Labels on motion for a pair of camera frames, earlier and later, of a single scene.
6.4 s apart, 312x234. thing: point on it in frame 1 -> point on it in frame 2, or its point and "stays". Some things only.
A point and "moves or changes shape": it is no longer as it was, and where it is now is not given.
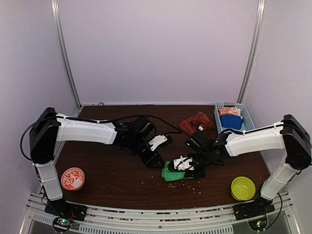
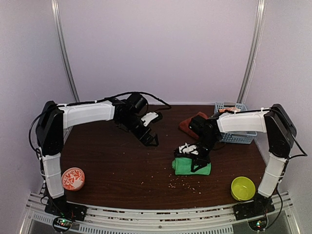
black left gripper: x=150 y=161 -> x=149 y=138
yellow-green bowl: x=243 y=188 stays
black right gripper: x=202 y=174 -> x=204 y=162
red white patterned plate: x=72 y=179 stays
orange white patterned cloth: x=232 y=111 stays
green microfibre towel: x=170 y=175 moves or changes shape
